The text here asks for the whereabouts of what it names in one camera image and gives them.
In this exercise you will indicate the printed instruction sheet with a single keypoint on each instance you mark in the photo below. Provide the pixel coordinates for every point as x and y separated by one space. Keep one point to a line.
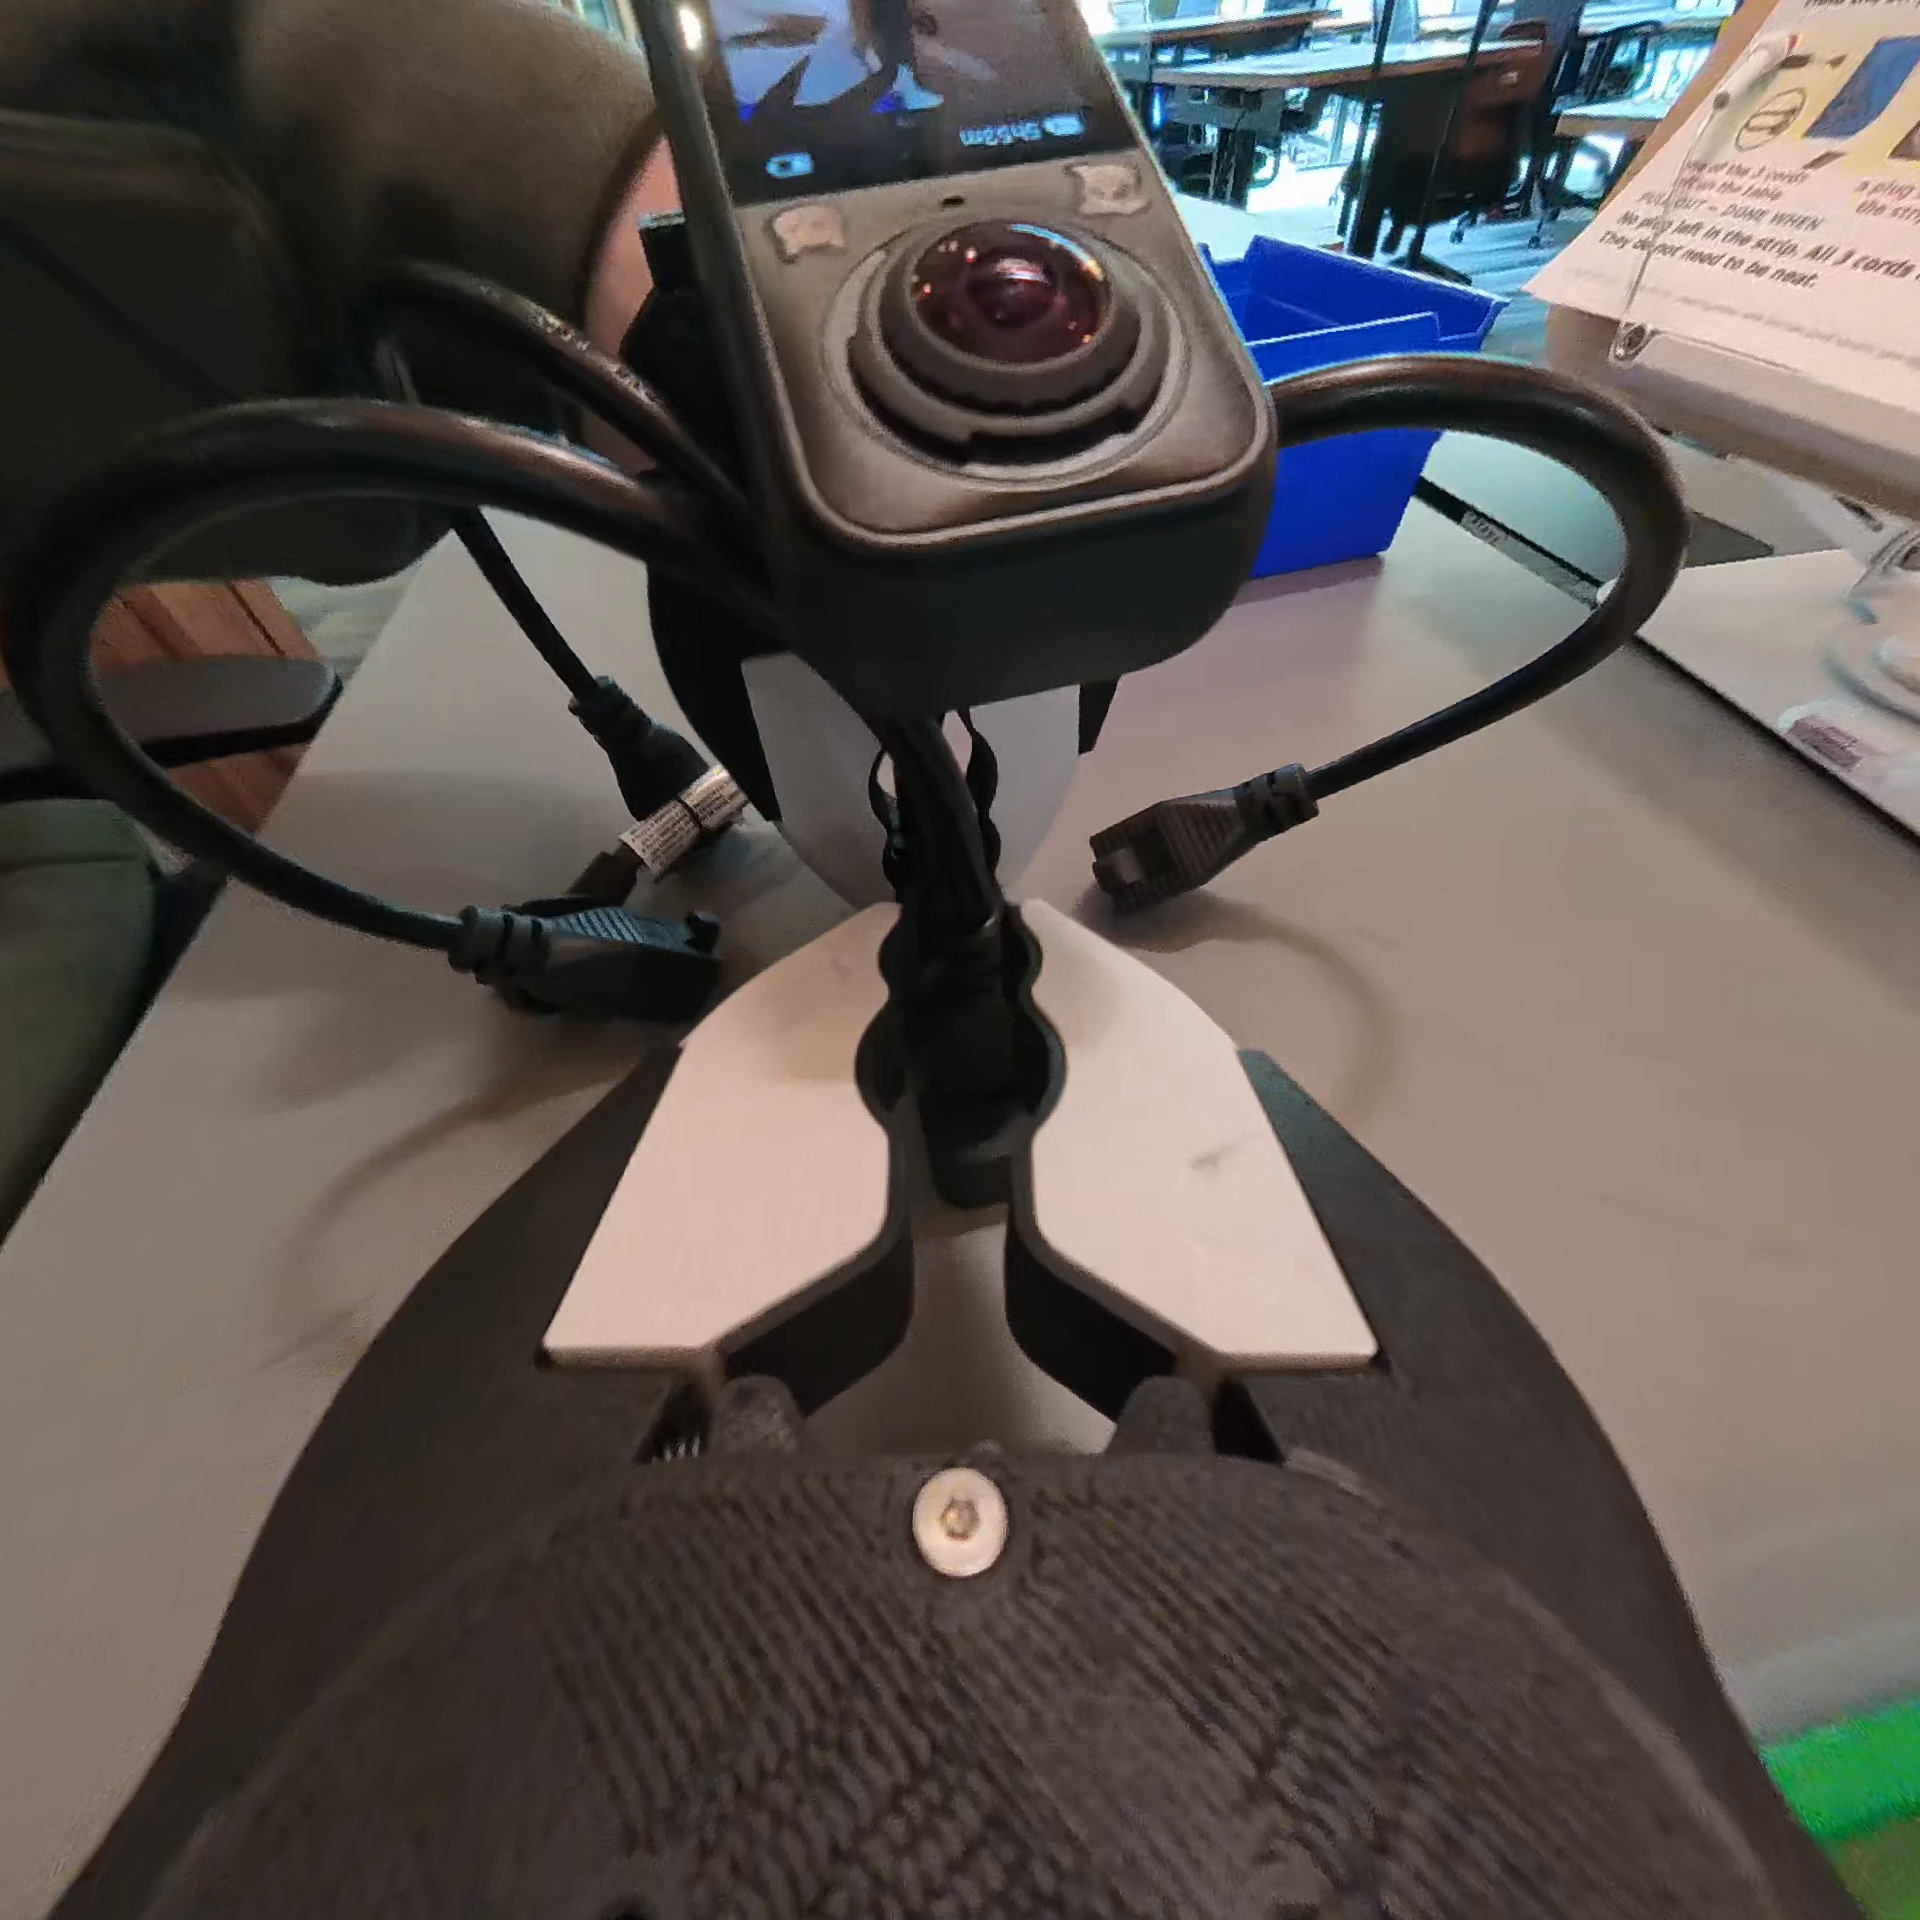
1726 226

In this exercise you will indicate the white paper sheet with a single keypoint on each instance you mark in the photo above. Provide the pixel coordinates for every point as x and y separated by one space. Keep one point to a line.
1740 643

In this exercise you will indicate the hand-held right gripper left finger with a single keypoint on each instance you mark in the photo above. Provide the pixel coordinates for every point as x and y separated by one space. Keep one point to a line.
750 1185

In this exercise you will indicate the brown background desk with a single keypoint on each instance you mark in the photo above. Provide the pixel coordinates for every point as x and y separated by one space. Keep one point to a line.
1349 67

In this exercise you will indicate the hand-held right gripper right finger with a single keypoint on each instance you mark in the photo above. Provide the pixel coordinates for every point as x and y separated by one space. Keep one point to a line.
1187 1185

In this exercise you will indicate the dark background chair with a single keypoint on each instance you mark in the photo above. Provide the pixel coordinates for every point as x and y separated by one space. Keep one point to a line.
1507 120

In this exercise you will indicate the person's left forearm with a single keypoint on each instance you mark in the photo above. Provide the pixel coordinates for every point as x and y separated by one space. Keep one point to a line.
225 226

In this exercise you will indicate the green sheet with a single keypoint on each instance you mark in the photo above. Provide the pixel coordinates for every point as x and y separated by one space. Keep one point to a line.
1860 1800

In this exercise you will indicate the blue plastic bin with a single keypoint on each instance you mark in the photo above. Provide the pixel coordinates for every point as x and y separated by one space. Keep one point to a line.
1349 450

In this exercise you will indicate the person's leg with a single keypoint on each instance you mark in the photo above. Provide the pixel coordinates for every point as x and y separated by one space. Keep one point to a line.
60 976

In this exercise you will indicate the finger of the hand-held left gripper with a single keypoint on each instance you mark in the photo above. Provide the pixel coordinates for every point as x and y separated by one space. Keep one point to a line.
1035 778
817 766

